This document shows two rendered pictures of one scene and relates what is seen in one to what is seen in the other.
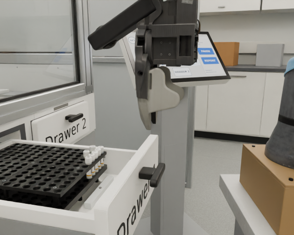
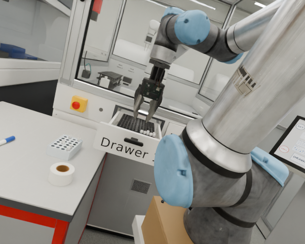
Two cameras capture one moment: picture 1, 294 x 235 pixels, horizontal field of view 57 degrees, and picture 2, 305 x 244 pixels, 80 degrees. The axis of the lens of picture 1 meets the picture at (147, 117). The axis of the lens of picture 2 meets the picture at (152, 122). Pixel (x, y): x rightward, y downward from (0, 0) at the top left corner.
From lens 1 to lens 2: 0.66 m
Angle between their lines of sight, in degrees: 67
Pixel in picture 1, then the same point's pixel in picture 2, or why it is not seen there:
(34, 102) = (175, 116)
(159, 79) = (139, 99)
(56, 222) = not seen: hidden behind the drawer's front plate
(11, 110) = (161, 112)
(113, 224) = (101, 131)
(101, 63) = not seen: outside the picture
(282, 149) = not seen: hidden behind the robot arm
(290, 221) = (145, 222)
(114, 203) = (104, 126)
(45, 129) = (173, 129)
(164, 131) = (287, 215)
